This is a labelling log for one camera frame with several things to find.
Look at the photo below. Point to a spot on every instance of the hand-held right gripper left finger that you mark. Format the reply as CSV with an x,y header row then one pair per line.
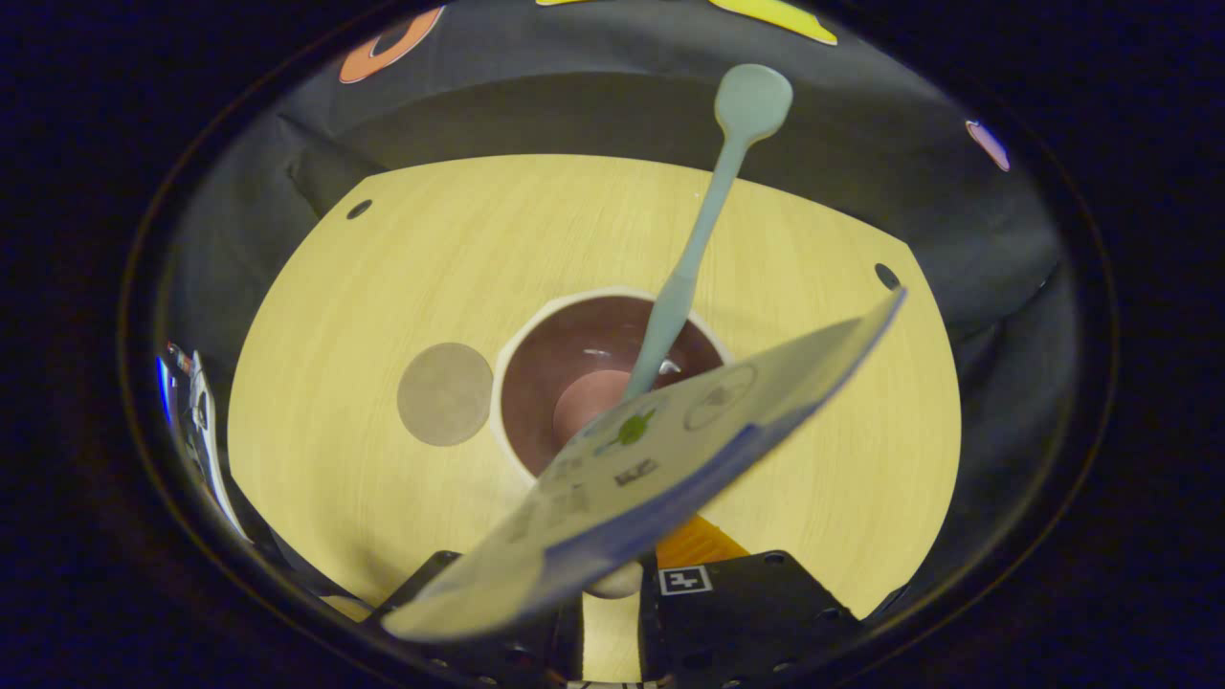
x,y
536,651

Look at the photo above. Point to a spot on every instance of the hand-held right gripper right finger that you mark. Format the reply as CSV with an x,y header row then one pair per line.
x,y
746,622

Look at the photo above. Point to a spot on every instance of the white toothpaste tube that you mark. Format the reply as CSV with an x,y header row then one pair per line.
x,y
651,478

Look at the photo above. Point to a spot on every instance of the round brown coaster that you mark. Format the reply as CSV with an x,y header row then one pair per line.
x,y
445,394

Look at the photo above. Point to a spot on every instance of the beige cup brown inside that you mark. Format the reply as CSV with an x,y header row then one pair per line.
x,y
555,364

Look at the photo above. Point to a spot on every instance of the pale green toothbrush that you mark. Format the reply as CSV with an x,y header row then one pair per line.
x,y
708,220

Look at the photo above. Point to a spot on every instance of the bright monitor screen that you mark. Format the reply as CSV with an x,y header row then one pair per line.
x,y
165,383

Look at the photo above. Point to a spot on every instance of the black backdrop cloth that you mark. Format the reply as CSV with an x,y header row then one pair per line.
x,y
574,105

